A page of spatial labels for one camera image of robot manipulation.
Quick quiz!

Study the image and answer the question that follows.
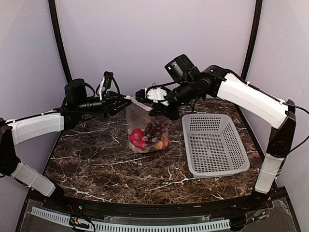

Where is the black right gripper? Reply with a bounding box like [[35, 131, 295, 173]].
[[149, 78, 198, 120]]

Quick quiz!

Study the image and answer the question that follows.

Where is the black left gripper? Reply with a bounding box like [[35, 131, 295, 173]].
[[76, 90, 132, 117]]

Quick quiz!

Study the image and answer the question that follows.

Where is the dark red grape bunch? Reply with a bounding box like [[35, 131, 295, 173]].
[[142, 116, 170, 146]]

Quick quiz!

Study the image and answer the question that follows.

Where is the clear zip top bag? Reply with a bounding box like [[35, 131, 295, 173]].
[[126, 97, 170, 153]]

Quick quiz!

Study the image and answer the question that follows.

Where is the orange pumpkin toy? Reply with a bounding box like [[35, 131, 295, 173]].
[[162, 138, 169, 149]]

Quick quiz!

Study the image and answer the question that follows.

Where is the yellow vegetable toy front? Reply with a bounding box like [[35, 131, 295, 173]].
[[155, 141, 164, 150]]

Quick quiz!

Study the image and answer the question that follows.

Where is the red bell pepper toy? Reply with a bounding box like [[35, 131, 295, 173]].
[[129, 128, 146, 149]]

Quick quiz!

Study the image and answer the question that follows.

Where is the white cauliflower toy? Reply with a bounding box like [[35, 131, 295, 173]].
[[128, 142, 150, 153]]

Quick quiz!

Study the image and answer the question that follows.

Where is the white plastic basket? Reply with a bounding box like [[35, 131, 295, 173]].
[[182, 114, 250, 179]]

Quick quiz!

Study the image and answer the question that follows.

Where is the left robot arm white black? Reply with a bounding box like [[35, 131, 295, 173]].
[[0, 91, 131, 211]]

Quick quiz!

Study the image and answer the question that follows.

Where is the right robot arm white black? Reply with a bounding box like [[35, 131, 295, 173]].
[[144, 64, 296, 210]]

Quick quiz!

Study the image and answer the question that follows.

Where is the black front rail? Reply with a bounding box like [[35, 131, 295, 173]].
[[32, 191, 269, 218]]

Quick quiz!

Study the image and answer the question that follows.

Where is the right black frame post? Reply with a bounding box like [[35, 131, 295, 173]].
[[241, 0, 263, 80]]

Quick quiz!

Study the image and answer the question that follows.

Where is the black frame post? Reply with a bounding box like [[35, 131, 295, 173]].
[[48, 0, 72, 83], [241, 0, 263, 80]]

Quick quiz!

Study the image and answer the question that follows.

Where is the left black frame post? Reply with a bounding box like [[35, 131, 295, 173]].
[[48, 0, 72, 83]]

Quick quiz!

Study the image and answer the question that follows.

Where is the white slotted cable duct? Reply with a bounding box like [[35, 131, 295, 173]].
[[30, 207, 230, 232]]

